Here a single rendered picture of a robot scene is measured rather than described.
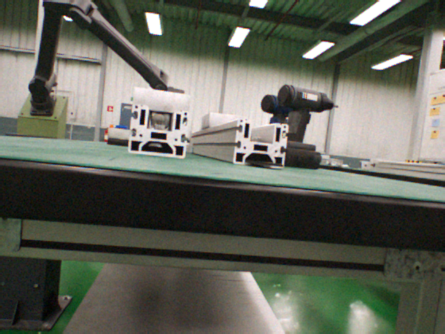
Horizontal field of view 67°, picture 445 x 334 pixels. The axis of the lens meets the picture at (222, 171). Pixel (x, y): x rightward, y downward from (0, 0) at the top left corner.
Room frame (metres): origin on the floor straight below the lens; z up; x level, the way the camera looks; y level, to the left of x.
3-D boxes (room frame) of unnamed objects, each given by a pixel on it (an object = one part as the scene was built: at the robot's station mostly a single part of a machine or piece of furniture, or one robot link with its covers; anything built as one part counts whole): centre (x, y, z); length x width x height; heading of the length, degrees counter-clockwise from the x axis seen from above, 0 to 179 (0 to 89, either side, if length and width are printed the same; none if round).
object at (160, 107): (0.75, 0.15, 0.87); 0.16 x 0.11 x 0.07; 12
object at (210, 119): (1.03, 0.02, 0.87); 0.16 x 0.11 x 0.07; 12
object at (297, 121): (0.96, -0.23, 0.89); 0.20 x 0.08 x 0.22; 116
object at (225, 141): (1.03, 0.02, 0.82); 0.80 x 0.10 x 0.09; 12
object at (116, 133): (1.24, 0.38, 0.81); 0.10 x 0.08 x 0.06; 102
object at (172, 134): (0.99, 0.20, 0.82); 0.80 x 0.10 x 0.09; 12
